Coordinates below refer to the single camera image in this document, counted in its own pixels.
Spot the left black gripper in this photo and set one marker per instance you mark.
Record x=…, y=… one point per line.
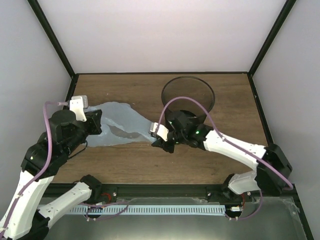
x=95, y=116

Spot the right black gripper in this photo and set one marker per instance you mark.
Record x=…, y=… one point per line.
x=169, y=149

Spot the light blue plastic trash bag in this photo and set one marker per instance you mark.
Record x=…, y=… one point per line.
x=120, y=124

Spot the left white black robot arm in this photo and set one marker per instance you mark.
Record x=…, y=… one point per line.
x=24, y=219

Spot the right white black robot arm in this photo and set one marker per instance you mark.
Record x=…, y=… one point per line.
x=269, y=166

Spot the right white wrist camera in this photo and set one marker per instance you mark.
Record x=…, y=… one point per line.
x=159, y=130

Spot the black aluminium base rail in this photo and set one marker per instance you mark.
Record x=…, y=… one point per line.
x=208, y=192

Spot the light blue slotted cable duct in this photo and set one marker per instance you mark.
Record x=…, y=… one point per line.
x=205, y=210

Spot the left black frame post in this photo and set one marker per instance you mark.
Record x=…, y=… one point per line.
x=41, y=17

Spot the black frame post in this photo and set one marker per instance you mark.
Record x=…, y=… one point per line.
x=277, y=25
x=41, y=17

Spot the right black frame post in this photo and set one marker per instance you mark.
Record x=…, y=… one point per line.
x=277, y=25

